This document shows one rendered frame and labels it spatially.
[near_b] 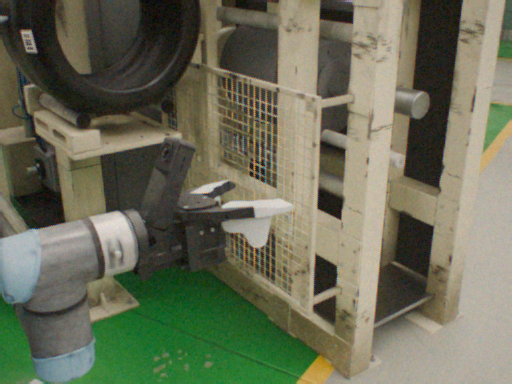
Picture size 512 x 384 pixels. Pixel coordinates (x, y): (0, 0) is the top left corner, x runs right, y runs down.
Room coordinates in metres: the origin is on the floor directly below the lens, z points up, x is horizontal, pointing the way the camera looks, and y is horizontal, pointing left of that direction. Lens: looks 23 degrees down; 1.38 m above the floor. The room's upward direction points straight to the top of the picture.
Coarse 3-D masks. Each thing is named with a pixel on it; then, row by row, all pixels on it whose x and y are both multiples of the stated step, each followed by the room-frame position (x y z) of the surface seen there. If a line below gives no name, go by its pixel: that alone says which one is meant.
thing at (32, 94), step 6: (24, 90) 1.94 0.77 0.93; (30, 90) 1.93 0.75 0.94; (36, 90) 1.95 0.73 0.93; (30, 96) 1.93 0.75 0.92; (36, 96) 1.94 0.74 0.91; (30, 102) 1.93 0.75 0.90; (36, 102) 1.94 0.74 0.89; (30, 108) 1.93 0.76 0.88; (36, 108) 1.94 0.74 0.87; (42, 108) 1.95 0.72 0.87
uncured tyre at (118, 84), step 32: (0, 0) 1.73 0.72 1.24; (32, 0) 1.61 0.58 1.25; (160, 0) 2.10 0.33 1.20; (192, 0) 1.89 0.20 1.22; (0, 32) 1.75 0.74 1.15; (32, 32) 1.61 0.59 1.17; (160, 32) 2.10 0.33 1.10; (192, 32) 1.88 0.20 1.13; (32, 64) 1.62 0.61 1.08; (64, 64) 1.63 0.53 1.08; (128, 64) 2.05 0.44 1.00; (160, 64) 2.02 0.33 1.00; (64, 96) 1.66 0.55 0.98; (96, 96) 1.69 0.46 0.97; (128, 96) 1.74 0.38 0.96; (160, 96) 1.84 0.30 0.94
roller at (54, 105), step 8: (40, 96) 1.95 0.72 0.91; (48, 96) 1.91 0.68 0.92; (48, 104) 1.87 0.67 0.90; (56, 104) 1.82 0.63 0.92; (64, 104) 1.80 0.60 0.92; (56, 112) 1.82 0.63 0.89; (64, 112) 1.76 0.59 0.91; (72, 112) 1.72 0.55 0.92; (80, 112) 1.70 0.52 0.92; (72, 120) 1.70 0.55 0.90; (80, 120) 1.68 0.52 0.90; (88, 120) 1.69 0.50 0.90
